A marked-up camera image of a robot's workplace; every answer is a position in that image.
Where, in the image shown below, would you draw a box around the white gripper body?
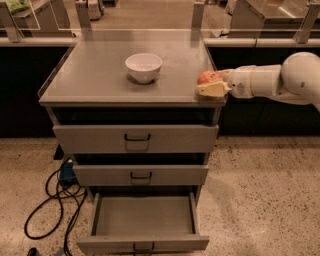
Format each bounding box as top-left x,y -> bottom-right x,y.
227,65 -> 255,99

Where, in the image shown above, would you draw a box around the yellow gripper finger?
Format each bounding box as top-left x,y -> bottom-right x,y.
196,81 -> 231,98
218,69 -> 233,82

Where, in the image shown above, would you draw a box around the red apple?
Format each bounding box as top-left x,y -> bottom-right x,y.
197,70 -> 223,85

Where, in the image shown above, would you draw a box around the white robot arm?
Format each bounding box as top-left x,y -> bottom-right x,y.
195,52 -> 320,111

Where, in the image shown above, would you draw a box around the grey metal drawer cabinet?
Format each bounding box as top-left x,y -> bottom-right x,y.
37,29 -> 229,256

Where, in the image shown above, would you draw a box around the grey top drawer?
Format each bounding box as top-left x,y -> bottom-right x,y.
53,125 -> 218,154

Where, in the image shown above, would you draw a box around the grey middle drawer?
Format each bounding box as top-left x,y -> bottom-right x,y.
73,164 -> 208,186

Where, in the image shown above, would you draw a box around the grey open bottom drawer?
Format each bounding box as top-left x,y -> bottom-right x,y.
77,193 -> 209,255

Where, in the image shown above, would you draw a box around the background grey table right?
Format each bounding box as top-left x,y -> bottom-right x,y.
227,0 -> 311,38

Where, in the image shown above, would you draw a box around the background grey table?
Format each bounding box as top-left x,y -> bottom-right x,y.
227,0 -> 311,38
0,0 -> 72,41

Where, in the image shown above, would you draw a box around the white ceramic bowl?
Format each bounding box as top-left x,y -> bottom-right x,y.
125,53 -> 162,83

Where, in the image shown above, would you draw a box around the blue power box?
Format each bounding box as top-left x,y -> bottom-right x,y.
58,160 -> 77,186

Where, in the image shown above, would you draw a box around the background grey table left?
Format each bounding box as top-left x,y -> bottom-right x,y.
0,0 -> 72,41

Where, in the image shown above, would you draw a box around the green item on table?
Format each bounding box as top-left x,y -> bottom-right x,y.
1,0 -> 30,14

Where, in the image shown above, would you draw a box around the white horizontal rail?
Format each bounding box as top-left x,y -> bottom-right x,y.
0,37 -> 320,48

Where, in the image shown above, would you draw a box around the black floor cable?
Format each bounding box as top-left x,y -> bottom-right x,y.
23,158 -> 88,256

